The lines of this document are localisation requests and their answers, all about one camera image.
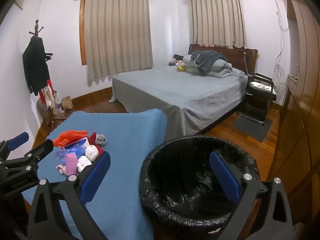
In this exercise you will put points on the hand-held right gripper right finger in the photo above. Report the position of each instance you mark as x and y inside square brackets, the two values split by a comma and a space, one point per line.
[225, 177]

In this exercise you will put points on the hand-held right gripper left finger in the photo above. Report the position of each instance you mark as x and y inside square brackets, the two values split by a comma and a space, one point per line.
[96, 177]

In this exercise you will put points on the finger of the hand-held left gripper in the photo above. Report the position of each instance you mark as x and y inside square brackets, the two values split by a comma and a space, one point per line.
[18, 139]
[41, 150]

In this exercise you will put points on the pale pink tissue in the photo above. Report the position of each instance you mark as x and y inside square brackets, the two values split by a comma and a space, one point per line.
[60, 168]

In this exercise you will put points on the blue transparent plastic wrapper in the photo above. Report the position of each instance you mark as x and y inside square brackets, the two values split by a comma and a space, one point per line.
[70, 151]

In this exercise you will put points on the orange knitted cloth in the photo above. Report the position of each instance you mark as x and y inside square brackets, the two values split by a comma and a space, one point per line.
[67, 137]

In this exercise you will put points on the pink cloth strip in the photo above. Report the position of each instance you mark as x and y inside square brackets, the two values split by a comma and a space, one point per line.
[70, 162]

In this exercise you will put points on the white and blue box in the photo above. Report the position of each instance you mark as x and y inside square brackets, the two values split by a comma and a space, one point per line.
[75, 143]

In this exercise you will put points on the grey cloth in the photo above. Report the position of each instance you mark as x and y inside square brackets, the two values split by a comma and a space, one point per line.
[102, 140]

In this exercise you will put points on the red plastic bag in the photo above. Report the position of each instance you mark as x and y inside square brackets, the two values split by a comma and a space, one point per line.
[93, 137]

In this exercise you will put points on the black trash bin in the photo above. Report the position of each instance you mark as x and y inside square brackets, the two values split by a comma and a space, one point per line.
[143, 172]

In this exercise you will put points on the blue cloth mat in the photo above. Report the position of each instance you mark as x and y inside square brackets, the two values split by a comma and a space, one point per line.
[125, 167]

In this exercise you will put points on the striped bag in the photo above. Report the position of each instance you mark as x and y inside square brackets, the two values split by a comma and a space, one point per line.
[42, 107]

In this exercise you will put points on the white and purple bag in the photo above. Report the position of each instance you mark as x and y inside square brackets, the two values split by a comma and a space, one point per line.
[60, 108]

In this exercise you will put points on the pale floral cloth bag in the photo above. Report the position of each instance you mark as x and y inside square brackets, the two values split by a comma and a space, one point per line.
[48, 96]

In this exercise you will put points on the brown paper bag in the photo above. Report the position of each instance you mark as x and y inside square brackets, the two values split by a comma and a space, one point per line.
[67, 103]

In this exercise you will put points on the grey floor mat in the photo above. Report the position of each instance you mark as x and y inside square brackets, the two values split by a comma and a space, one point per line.
[252, 128]

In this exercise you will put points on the red garment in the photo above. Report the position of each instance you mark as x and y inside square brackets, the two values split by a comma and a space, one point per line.
[50, 83]

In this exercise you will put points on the black jacket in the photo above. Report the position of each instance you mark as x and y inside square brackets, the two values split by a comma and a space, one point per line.
[35, 65]

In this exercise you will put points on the wooden wardrobe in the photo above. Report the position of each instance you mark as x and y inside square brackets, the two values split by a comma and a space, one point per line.
[300, 130]

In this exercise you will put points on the pale chair cushion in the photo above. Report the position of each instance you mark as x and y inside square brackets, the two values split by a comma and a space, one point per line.
[262, 87]

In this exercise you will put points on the grey bedsheet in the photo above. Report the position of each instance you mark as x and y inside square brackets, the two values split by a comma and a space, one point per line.
[175, 92]

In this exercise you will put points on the folded grey duvet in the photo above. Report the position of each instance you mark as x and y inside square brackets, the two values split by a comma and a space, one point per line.
[220, 68]

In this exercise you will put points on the wooden coat rack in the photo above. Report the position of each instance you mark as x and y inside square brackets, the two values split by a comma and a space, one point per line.
[37, 26]

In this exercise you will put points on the yellow plush toy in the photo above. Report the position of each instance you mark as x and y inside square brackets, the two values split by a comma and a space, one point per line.
[181, 68]

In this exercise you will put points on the dark grey garment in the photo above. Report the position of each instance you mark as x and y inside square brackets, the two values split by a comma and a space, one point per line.
[207, 57]

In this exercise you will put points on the dark wooden bed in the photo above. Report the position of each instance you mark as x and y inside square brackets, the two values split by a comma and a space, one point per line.
[237, 53]

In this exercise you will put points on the pink plush toy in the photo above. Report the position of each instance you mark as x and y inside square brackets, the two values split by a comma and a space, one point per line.
[173, 61]

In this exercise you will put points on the black pillow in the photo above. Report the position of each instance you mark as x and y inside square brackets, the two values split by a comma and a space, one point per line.
[181, 56]

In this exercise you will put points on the wide beige curtain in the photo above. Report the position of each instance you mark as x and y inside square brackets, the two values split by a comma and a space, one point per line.
[117, 37]

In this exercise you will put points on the narrow beige curtain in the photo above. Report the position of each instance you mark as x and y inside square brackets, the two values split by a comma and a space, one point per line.
[217, 17]

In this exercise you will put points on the black metal-frame chair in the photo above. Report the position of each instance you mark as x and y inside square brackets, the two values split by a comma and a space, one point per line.
[257, 105]

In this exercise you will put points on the wooden window frame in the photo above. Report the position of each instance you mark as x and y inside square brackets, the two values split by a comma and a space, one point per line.
[82, 30]

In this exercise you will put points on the framed wall picture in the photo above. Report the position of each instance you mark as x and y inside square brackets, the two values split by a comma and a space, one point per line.
[21, 2]

